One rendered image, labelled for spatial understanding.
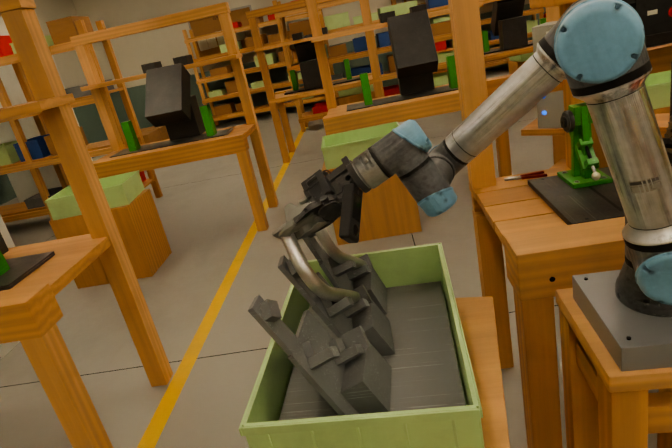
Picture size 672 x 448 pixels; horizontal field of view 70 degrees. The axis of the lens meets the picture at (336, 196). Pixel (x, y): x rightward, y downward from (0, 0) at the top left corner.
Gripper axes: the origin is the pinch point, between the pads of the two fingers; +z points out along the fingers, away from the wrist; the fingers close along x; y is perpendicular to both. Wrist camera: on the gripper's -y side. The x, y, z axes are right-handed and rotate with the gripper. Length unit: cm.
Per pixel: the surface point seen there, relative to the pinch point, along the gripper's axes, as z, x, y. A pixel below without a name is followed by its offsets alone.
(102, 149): 264, -242, 381
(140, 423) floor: 151, -102, 23
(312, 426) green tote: 8.6, 5.1, -35.9
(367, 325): 0.2, -21.0, -18.9
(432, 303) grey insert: -11.7, -42.7, -17.2
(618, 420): -33, -35, -58
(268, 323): 7.4, 8.7, -17.3
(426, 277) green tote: -13, -50, -8
